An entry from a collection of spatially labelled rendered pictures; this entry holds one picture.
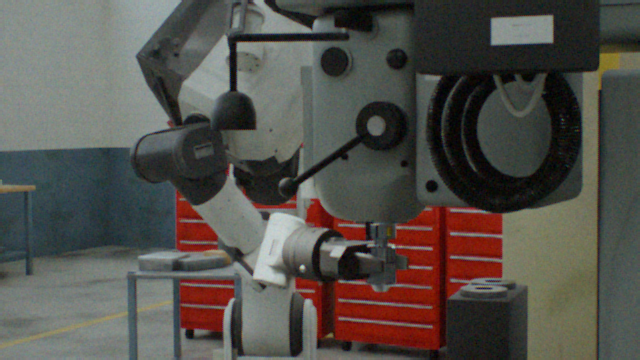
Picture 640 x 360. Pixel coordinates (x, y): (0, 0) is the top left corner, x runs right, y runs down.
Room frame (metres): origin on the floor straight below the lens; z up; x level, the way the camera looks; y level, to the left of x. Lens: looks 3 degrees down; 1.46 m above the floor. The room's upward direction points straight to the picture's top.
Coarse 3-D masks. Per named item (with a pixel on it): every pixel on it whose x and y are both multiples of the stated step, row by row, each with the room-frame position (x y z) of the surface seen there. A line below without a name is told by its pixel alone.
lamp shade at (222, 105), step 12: (228, 96) 1.67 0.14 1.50; (240, 96) 1.67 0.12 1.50; (216, 108) 1.67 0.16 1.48; (228, 108) 1.66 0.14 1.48; (240, 108) 1.66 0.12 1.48; (252, 108) 1.68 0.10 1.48; (216, 120) 1.67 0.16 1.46; (228, 120) 1.66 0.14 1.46; (240, 120) 1.66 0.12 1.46; (252, 120) 1.67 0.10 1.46
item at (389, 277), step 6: (366, 252) 1.67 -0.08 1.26; (390, 252) 1.65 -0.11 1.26; (384, 258) 1.65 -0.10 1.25; (390, 258) 1.65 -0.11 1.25; (390, 264) 1.65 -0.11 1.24; (390, 270) 1.65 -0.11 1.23; (366, 276) 1.67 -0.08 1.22; (372, 276) 1.65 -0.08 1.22; (378, 276) 1.65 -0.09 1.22; (384, 276) 1.65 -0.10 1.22; (390, 276) 1.65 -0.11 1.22; (366, 282) 1.67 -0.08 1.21; (372, 282) 1.65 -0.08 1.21; (378, 282) 1.65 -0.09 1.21; (384, 282) 1.65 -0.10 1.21; (390, 282) 1.65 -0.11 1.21
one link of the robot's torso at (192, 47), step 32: (192, 0) 2.13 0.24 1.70; (224, 0) 2.12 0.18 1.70; (160, 32) 2.09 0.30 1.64; (192, 32) 2.08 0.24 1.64; (224, 32) 2.08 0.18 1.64; (160, 64) 2.05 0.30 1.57; (192, 64) 2.04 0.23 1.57; (224, 64) 2.04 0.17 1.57; (288, 64) 2.04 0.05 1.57; (160, 96) 2.16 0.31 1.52; (192, 96) 2.02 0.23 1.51; (256, 96) 2.00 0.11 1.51; (288, 96) 2.03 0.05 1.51; (288, 128) 2.10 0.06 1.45; (256, 160) 2.13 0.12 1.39
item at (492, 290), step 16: (464, 288) 2.06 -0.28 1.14; (480, 288) 2.07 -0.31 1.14; (496, 288) 2.05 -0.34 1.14; (512, 288) 2.12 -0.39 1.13; (448, 304) 2.02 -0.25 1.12; (464, 304) 2.01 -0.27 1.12; (480, 304) 2.00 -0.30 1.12; (496, 304) 1.98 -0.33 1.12; (512, 304) 2.01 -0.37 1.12; (448, 320) 2.02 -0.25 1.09; (464, 320) 2.01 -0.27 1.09; (480, 320) 2.00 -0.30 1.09; (496, 320) 1.99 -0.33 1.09; (512, 320) 2.01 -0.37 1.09; (448, 336) 2.02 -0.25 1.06; (464, 336) 2.01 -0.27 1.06; (480, 336) 2.00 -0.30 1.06; (496, 336) 1.98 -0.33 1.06; (512, 336) 2.01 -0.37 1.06; (448, 352) 2.02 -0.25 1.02; (464, 352) 2.01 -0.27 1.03; (480, 352) 2.00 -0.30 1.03; (496, 352) 1.98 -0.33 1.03; (512, 352) 2.01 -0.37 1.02
